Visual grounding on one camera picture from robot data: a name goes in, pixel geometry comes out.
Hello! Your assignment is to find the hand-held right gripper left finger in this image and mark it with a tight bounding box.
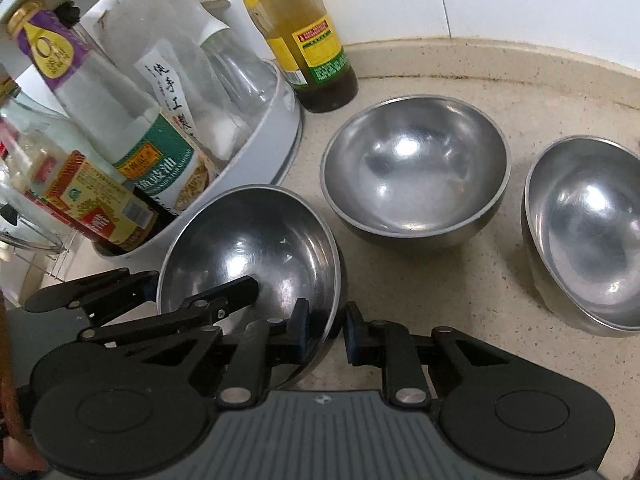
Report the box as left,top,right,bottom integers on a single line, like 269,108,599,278
135,298,310,405

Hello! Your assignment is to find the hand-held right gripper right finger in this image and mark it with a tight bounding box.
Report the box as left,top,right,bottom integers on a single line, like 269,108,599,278
345,302,523,407

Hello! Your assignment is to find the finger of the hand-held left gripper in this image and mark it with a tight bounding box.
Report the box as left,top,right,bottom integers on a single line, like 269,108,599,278
77,275,261,347
24,268,161,314

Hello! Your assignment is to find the steel bowl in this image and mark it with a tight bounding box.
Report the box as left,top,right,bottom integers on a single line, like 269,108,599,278
320,94,512,248
156,185,348,391
521,135,640,337

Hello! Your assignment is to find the yellow cap vinegar bottle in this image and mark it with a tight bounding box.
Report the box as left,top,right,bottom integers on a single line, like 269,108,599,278
0,77,179,254

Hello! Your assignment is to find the white two-tier seasoning rack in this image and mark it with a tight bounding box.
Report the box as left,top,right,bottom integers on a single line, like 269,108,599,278
0,0,303,261

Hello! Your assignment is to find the purple green label bottle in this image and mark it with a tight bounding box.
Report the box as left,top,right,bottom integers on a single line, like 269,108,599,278
6,0,221,217

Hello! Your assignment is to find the clear bag white label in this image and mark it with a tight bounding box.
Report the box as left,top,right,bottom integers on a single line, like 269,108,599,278
97,7,241,161

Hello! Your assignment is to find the green yellow label sauce bottle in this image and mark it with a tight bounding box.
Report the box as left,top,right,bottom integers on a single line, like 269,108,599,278
227,0,360,113

